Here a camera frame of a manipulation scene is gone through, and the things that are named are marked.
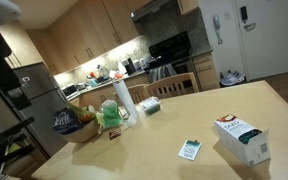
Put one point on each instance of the black kitchen stove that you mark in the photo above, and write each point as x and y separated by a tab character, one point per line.
172	50

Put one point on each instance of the grey range hood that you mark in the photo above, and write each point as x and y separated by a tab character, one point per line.
149	8

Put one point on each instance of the white teal tea leaflet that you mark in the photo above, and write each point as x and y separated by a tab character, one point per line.
189	150

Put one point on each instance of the stainless steel fridge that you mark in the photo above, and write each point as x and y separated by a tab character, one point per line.
40	100

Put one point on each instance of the green plastic bag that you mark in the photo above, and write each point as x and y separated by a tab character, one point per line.
110	113

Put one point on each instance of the glass kettle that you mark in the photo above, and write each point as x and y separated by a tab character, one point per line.
102	72

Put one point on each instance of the white paper towel roll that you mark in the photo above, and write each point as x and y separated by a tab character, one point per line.
124	96

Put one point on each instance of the black coffee maker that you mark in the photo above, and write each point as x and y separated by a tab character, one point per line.
130	66

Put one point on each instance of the wooden wall cabinets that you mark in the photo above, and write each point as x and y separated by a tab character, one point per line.
90	30
187	6
20	46

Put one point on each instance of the wooden drawer cabinet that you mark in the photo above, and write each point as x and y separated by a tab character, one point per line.
205	71

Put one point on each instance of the white grey sneaker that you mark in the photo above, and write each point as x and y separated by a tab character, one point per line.
226	80
237	76

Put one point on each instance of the white door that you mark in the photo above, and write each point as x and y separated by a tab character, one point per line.
277	36

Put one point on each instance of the beige bowl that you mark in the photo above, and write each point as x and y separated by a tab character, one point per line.
82	133

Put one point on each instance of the white Tazo tea box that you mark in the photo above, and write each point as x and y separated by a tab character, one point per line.
240	140

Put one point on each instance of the black door lock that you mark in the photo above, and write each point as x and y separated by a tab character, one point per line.
244	13

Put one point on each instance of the blue cardboard box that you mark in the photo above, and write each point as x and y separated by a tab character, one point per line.
84	115

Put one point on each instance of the grey dish towel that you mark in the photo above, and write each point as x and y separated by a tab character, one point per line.
162	73

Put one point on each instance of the white wall phone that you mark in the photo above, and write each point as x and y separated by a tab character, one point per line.
216	21

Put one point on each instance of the wooden slatted chair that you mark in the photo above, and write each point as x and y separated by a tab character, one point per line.
135	93
170	86

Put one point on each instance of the blue chips bag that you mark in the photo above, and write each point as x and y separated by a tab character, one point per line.
65	121

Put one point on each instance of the silver toaster oven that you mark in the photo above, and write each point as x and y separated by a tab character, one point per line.
69	90

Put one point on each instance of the small brown packet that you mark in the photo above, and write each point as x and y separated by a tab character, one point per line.
115	133

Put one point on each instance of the black metal frame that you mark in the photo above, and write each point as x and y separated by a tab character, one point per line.
10	128

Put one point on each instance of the wooden base cabinets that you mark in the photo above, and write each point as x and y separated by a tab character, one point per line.
97	96

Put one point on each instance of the white light switch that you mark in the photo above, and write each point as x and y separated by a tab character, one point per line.
227	16

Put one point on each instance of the clear container green contents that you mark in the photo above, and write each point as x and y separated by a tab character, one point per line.
149	105

